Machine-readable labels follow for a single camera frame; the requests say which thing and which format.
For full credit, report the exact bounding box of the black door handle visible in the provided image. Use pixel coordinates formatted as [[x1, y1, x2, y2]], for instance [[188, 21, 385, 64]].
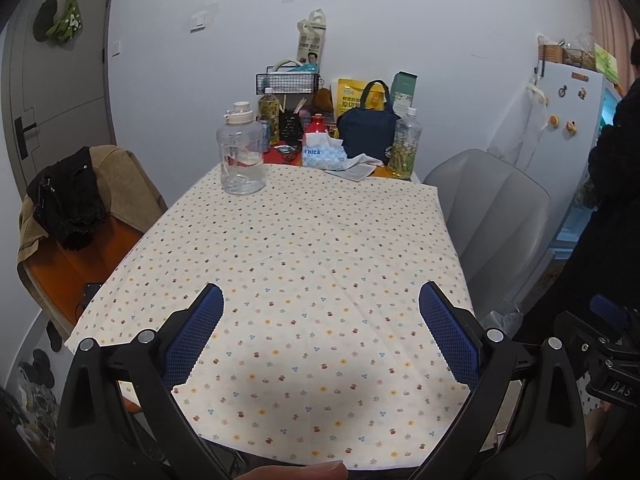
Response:
[[14, 116, 41, 158]]

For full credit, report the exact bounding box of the green carton box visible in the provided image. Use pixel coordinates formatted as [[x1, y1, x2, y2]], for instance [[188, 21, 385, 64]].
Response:
[[389, 72, 418, 118]]

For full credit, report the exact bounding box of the cream carton gift bag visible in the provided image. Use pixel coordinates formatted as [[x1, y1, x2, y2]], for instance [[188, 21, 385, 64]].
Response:
[[296, 9, 328, 73]]

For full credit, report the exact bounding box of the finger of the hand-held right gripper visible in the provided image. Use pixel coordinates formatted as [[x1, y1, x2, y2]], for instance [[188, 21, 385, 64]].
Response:
[[552, 294, 640, 361]]

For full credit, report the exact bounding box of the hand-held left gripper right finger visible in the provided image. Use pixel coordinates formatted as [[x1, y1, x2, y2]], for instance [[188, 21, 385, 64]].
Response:
[[415, 281, 588, 480]]

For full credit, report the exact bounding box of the small wire storage basket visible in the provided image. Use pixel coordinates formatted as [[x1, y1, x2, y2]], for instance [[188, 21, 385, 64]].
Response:
[[562, 45, 598, 68]]

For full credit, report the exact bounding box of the grey cloth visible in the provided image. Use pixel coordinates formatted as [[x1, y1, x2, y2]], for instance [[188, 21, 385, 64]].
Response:
[[325, 152, 386, 183]]

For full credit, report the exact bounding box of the red lidded bottle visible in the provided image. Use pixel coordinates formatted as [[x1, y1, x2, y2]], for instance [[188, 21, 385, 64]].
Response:
[[302, 114, 331, 143]]

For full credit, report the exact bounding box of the black cloth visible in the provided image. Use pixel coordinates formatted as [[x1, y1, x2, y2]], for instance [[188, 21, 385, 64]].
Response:
[[26, 147, 108, 251]]

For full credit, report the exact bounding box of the black utensil holder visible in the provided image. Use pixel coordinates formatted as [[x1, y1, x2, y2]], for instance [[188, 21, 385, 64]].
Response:
[[278, 110, 306, 143]]

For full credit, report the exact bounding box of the dark patterned object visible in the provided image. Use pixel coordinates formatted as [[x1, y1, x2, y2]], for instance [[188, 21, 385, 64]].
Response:
[[15, 320, 71, 441]]

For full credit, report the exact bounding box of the dark green hanging hat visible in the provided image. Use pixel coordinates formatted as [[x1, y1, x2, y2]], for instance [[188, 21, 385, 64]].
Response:
[[32, 0, 58, 41]]

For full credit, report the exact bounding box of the grey door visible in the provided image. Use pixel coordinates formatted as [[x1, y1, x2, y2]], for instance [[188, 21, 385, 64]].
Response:
[[0, 0, 118, 191]]

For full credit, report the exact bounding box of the grey upholstered chair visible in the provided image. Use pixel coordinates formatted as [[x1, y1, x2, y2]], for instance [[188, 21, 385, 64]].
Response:
[[422, 149, 551, 321]]

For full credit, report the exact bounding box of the white tote bag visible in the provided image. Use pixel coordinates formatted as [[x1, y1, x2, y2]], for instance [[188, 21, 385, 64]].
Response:
[[487, 82, 548, 166]]

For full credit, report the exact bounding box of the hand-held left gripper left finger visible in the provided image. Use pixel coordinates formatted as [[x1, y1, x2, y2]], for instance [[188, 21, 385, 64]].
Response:
[[54, 282, 236, 480]]

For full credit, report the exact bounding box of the wicker basket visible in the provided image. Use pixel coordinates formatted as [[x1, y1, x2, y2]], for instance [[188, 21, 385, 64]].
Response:
[[537, 42, 568, 66]]

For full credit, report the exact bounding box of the large clear water jug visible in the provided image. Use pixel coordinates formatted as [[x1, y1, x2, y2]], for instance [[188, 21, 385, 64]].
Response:
[[216, 101, 267, 196]]

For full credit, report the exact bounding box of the person's left hand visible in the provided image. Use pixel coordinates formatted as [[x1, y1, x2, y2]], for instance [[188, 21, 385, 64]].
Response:
[[240, 461, 350, 480]]

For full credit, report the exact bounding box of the black wire basket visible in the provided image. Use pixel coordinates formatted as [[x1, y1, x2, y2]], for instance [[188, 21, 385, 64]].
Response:
[[256, 65, 322, 97]]

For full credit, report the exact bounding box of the green hanging towel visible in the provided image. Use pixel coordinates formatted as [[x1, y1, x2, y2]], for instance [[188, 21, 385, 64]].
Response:
[[46, 0, 83, 43]]

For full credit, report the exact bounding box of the white printed plastic bag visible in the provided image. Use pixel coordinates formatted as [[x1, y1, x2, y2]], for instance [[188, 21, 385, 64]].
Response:
[[482, 310, 523, 341]]

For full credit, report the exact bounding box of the green patterned box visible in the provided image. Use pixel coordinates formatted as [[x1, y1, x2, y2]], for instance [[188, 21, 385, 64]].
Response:
[[592, 42, 621, 83]]

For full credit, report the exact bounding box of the green tea plastic bottle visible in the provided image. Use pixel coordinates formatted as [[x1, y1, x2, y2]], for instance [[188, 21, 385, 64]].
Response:
[[257, 87, 282, 146], [387, 107, 422, 179]]

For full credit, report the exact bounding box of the pink curtain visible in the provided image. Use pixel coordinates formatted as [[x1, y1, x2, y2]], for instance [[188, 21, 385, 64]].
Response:
[[585, 0, 640, 86]]

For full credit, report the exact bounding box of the navy lunch bag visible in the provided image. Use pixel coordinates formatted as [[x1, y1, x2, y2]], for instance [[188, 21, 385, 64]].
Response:
[[336, 80, 401, 161]]

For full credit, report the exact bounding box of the yellow snack pouch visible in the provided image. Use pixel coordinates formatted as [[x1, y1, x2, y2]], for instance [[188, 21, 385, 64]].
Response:
[[336, 78, 388, 138]]

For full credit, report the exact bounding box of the floral dotted tablecloth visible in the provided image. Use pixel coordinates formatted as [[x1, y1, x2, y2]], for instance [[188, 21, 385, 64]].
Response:
[[64, 162, 478, 471]]

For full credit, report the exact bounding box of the blue soft tissue pack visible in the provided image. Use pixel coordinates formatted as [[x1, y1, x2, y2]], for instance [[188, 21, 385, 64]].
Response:
[[301, 132, 347, 171]]

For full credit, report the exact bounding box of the white refrigerator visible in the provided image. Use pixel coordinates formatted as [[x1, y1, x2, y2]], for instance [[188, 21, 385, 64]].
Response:
[[525, 60, 626, 261]]

